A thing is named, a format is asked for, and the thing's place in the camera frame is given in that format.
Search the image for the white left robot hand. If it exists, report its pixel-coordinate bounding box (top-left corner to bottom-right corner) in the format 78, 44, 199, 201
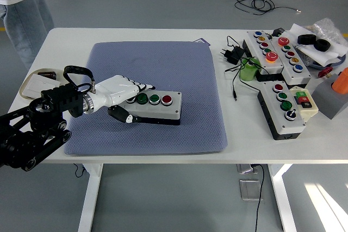
93, 74, 157, 124

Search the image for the four-button control box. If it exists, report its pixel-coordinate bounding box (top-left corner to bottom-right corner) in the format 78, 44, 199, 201
119, 89, 182, 127

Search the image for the five-button box, glowing mushroom button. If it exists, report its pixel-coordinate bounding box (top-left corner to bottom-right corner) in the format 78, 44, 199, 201
243, 30, 285, 82

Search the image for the five-button box, red mushroom button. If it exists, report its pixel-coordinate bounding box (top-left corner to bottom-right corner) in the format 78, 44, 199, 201
269, 36, 313, 86

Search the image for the four-button box with selector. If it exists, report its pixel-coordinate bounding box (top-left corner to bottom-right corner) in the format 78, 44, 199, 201
257, 80, 307, 141

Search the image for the blue-grey textured mat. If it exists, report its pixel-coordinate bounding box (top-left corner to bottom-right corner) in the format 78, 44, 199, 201
64, 41, 228, 156

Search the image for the small dark brown bottle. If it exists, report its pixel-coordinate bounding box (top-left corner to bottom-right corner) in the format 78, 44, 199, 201
37, 71, 57, 80

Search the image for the white oval tray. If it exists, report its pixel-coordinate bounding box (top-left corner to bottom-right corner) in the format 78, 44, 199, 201
19, 67, 66, 101

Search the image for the purple card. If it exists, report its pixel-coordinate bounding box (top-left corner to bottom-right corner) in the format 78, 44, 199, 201
193, 38, 212, 47

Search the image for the white table leg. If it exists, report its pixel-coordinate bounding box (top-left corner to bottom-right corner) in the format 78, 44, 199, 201
78, 163, 104, 232
268, 163, 297, 232

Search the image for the person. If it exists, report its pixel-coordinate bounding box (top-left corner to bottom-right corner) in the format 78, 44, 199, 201
0, 0, 55, 71

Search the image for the black power adapter plug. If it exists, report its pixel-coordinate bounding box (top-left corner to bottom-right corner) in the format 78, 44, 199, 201
219, 46, 245, 66

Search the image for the green plastic bottle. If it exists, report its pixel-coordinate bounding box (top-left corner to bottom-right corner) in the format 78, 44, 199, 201
239, 57, 262, 83

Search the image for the metal floor socket plate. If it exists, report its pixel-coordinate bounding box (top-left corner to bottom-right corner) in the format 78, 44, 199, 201
239, 179, 264, 202
236, 164, 259, 174

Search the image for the blue-rimmed round dish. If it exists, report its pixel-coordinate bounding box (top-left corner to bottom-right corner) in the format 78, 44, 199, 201
309, 52, 347, 70

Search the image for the red mushroom knob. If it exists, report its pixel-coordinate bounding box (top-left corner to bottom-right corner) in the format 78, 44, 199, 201
318, 66, 334, 78

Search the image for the white foam sheet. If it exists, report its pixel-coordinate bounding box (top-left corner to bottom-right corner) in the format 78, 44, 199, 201
288, 23, 348, 67

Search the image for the grey block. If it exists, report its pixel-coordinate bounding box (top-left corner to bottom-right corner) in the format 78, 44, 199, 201
310, 78, 348, 120

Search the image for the clear bubble wrap bag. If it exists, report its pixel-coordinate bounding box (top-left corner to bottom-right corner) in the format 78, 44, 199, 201
307, 17, 344, 45

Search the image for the orange cylinder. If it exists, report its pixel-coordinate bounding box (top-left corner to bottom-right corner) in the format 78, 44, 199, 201
331, 67, 348, 94

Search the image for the white wall switch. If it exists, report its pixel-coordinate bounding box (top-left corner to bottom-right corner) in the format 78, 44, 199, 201
24, 76, 61, 98

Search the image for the thin black hanging cable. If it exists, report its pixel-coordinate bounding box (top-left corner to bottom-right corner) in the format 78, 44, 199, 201
72, 163, 87, 178

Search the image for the black adapter cord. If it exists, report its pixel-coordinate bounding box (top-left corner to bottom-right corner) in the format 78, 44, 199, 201
224, 35, 263, 102

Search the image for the black cable under table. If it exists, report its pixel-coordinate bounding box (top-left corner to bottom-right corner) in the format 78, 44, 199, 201
250, 163, 266, 232

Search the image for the black foam ring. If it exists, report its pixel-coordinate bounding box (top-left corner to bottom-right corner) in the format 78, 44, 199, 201
315, 39, 330, 52
297, 34, 318, 45

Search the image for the cream switch box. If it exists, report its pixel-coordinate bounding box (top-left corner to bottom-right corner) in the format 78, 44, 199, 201
289, 85, 319, 124

